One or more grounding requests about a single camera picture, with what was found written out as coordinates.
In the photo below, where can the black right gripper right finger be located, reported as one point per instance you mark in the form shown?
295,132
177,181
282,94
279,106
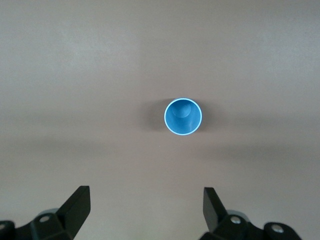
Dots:
215,212

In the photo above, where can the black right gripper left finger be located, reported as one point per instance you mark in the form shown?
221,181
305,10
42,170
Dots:
75,207

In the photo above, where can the light blue plastic cup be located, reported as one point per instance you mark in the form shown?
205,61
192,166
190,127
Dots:
182,122

